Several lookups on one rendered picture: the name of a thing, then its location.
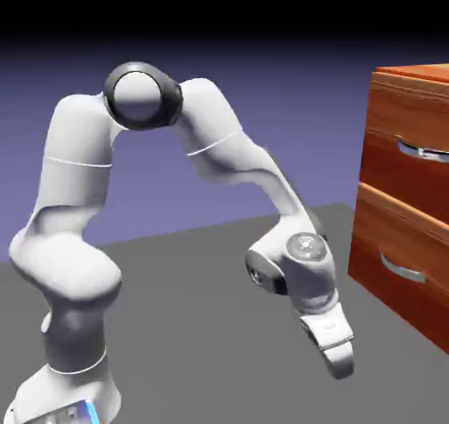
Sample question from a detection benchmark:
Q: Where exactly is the reddish wooden cabinet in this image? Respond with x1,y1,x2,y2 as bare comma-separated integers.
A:
346,63,449,355

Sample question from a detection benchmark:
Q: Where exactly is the reddish wooden drawer front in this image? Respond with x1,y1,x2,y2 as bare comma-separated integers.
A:
347,183,449,355
359,71,449,227

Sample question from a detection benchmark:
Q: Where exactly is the curved silver drawer handle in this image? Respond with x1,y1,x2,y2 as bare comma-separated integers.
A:
379,251,428,285
396,136,449,164

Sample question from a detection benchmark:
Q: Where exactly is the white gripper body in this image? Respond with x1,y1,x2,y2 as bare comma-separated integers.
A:
298,301,355,353

